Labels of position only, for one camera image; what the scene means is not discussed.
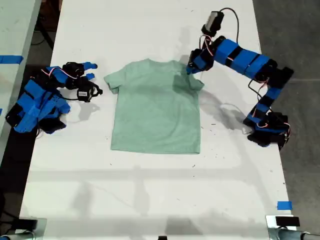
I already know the metal table bracket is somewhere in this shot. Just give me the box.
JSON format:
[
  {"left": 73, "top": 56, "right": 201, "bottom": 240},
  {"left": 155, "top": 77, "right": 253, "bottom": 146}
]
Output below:
[{"left": 265, "top": 214, "right": 301, "bottom": 240}]

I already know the black camera box with label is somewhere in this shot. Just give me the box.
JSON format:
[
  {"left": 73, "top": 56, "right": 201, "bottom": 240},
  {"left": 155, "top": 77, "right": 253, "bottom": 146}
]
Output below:
[
  {"left": 75, "top": 79, "right": 104, "bottom": 103},
  {"left": 200, "top": 10, "right": 225, "bottom": 38}
]

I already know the pale green T-shirt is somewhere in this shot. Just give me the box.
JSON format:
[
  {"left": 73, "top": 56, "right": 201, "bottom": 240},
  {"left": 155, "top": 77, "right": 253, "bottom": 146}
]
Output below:
[{"left": 103, "top": 58, "right": 205, "bottom": 155}]

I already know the small black box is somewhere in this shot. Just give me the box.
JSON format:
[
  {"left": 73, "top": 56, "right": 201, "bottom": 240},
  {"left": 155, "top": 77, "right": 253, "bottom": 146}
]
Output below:
[
  {"left": 14, "top": 218, "right": 38, "bottom": 231},
  {"left": 275, "top": 216, "right": 301, "bottom": 227}
]

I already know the black camera cable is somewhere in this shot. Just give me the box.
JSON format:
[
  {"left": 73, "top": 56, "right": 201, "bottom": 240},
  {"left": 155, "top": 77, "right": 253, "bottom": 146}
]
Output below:
[{"left": 219, "top": 8, "right": 240, "bottom": 44}]

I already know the grey metal pipe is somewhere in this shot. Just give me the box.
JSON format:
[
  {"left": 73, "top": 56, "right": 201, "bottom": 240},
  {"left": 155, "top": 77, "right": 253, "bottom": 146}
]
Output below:
[
  {"left": 268, "top": 227, "right": 320, "bottom": 240},
  {"left": 0, "top": 231, "right": 36, "bottom": 240}
]

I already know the white side table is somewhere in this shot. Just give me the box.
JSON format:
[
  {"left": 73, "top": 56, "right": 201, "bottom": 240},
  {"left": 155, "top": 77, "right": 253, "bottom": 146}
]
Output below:
[{"left": 0, "top": 0, "right": 43, "bottom": 157}]

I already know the long blue tape strip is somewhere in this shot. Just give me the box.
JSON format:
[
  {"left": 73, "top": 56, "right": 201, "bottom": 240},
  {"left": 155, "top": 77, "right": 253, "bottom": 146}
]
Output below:
[{"left": 0, "top": 54, "right": 24, "bottom": 65}]

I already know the black floor cable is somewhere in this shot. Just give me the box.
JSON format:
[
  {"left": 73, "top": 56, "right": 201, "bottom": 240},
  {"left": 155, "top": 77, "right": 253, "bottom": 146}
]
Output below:
[{"left": 30, "top": 17, "right": 55, "bottom": 52}]

